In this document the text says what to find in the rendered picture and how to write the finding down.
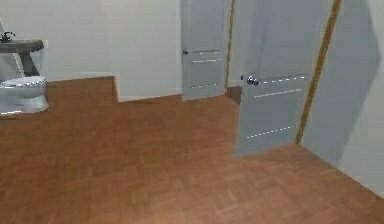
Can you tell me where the grey panelled room door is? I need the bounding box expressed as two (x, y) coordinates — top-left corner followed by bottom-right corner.
(180, 0), (232, 102)
(234, 0), (334, 159)

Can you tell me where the white toilet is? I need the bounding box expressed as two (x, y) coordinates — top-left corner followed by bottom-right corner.
(0, 75), (50, 117)

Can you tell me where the dark grey sink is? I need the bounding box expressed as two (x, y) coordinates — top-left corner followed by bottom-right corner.
(0, 39), (45, 77)

